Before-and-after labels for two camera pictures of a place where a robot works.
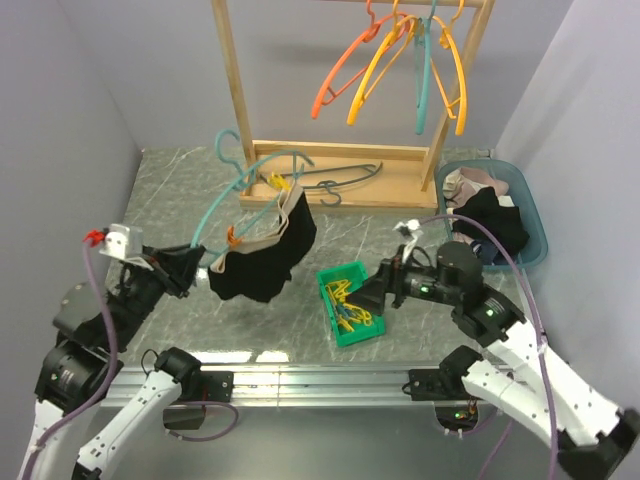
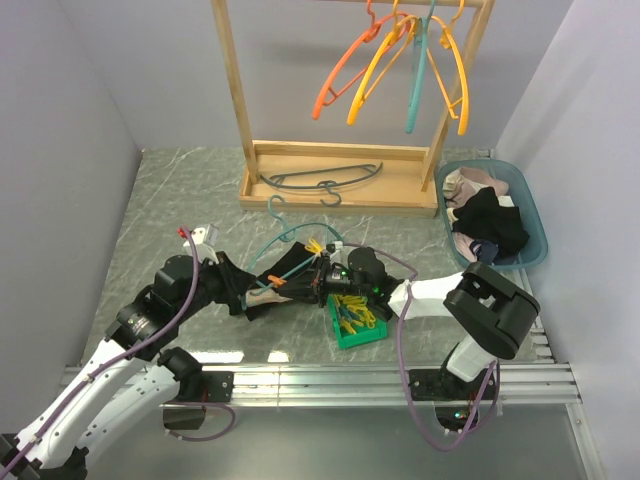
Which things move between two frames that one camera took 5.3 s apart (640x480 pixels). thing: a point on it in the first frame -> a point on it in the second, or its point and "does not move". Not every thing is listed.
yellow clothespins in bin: x=348 y=313 does not move
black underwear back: x=259 y=270 -> x=290 y=279
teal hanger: x=295 y=153 -> x=286 y=233
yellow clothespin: x=279 y=182 -> x=313 y=246
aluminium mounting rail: x=351 y=386 does not move
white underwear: x=505 y=201 does not move
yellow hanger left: x=364 y=89 does not move
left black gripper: x=175 y=267 -> x=231 y=276
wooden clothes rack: x=312 y=175 does not move
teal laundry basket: x=535 y=248 does not move
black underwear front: x=503 y=222 does not move
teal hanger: x=332 y=185 does not move
